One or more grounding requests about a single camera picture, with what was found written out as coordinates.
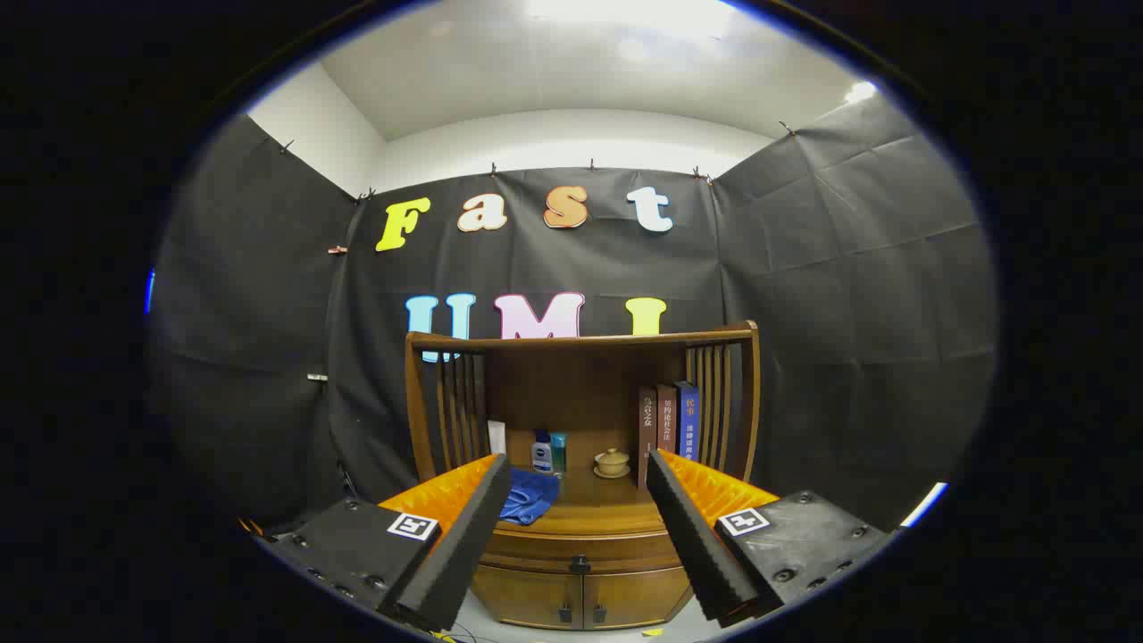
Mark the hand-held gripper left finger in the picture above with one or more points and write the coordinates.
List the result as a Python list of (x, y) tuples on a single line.
[(464, 554)]

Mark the black backdrop cloth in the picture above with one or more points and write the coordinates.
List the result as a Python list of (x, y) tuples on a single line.
[(848, 295)]

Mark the beige lidded teacup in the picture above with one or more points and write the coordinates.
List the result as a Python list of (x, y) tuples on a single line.
[(613, 463)]

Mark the teal bottle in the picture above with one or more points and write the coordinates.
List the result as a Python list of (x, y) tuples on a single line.
[(559, 454)]

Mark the white and blue lotion bottle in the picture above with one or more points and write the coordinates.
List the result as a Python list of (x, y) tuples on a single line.
[(541, 455)]

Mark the dark brown book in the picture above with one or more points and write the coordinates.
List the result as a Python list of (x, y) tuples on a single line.
[(646, 429)]

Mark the wooden cabinet door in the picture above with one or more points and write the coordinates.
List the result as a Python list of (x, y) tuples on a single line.
[(527, 597), (634, 597)]

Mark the wooden cabinet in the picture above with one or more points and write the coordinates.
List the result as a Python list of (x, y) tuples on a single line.
[(571, 393)]

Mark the reddish brown book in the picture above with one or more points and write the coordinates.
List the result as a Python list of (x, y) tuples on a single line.
[(666, 420)]

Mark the small white box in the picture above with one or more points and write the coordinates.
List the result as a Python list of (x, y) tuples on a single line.
[(496, 438)]

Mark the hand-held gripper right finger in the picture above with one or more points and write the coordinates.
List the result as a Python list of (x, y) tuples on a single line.
[(696, 545)]

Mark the wooden countertop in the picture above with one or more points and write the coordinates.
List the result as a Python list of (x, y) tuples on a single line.
[(598, 505)]

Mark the folded blue towel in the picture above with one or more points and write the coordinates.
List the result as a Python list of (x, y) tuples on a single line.
[(531, 496)]

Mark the wooden drawer with black knob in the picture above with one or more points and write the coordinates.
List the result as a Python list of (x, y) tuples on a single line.
[(554, 549)]

